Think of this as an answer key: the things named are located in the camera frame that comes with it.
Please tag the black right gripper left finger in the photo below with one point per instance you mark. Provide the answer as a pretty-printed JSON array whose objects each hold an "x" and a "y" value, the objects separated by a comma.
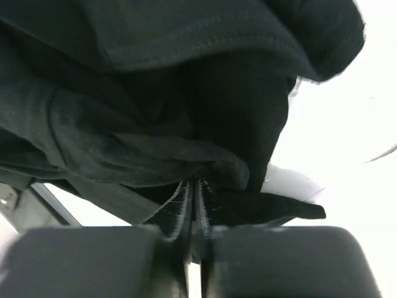
[{"x": 166, "y": 253}]

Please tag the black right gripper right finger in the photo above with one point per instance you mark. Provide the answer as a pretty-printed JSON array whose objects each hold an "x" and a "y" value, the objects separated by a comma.
[{"x": 220, "y": 207}]

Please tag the black t shirt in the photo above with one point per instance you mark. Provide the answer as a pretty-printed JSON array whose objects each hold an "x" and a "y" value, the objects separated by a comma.
[{"x": 119, "y": 102}]

